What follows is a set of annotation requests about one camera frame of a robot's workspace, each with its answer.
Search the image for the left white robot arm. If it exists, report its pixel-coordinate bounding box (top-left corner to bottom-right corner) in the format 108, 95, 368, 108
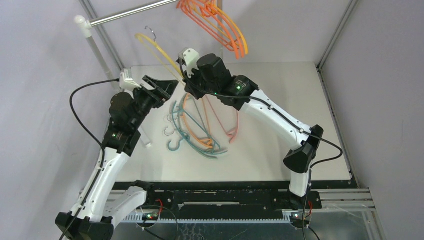
55, 75, 179, 240

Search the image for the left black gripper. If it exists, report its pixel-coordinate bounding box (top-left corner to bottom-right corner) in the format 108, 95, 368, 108
131, 76, 179, 129

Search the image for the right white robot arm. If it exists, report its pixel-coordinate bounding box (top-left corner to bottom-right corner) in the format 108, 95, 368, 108
178, 53, 324, 208

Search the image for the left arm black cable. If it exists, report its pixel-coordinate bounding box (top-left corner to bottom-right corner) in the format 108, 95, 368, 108
57, 78, 121, 240

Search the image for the small circuit board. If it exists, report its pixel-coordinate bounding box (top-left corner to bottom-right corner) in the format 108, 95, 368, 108
290, 213, 310, 221
141, 212, 160, 223

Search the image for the light orange wire-hook hanger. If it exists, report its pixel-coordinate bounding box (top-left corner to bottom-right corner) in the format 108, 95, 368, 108
181, 93, 215, 151

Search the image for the teal plastic hanger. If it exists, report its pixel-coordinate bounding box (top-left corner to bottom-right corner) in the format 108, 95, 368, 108
166, 101, 228, 160

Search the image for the pink wire-hook hanger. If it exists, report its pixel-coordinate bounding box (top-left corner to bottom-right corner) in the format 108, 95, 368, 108
206, 99, 240, 144

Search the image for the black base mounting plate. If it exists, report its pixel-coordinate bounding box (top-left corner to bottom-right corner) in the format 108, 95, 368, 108
112, 180, 360, 220

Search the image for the white clothes rack frame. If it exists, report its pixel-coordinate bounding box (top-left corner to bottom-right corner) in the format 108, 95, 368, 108
74, 0, 248, 148

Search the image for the right small circuit board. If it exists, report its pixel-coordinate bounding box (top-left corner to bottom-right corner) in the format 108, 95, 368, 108
290, 213, 310, 221

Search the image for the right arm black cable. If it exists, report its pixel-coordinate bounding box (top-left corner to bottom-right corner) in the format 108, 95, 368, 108
178, 59, 344, 240

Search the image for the pale yellow wire-hook hanger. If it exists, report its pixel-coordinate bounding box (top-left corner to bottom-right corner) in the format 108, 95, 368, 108
134, 25, 186, 87

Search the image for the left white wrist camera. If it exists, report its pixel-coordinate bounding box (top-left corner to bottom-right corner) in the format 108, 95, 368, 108
119, 68, 141, 92

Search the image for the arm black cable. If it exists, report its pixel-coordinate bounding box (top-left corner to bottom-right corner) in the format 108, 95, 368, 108
178, 59, 344, 240
57, 78, 121, 240

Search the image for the left small circuit board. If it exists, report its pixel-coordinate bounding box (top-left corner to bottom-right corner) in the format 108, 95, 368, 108
141, 212, 160, 223

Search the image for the orange plastic hanger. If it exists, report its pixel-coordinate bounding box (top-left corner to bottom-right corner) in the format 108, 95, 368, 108
176, 0, 240, 61
185, 0, 246, 59

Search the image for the aluminium rail frame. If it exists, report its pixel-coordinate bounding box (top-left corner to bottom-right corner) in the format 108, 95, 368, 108
71, 188, 377, 223

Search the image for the yellow-orange plastic hanger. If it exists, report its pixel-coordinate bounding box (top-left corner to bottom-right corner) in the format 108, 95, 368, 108
204, 0, 249, 60

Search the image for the grey-green wire-hook hanger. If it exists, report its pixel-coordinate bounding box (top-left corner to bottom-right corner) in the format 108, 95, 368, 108
163, 109, 185, 137

